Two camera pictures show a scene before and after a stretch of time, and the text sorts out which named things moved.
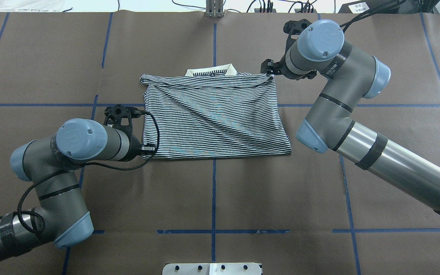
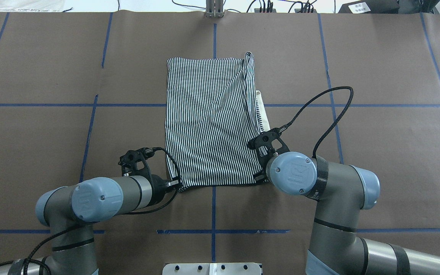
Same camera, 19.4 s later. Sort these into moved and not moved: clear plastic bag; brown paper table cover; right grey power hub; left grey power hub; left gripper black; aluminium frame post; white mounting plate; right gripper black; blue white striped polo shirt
Moved: blue white striped polo shirt; right gripper black; left gripper black
Not moved: aluminium frame post; brown paper table cover; white mounting plate; right grey power hub; left grey power hub; clear plastic bag
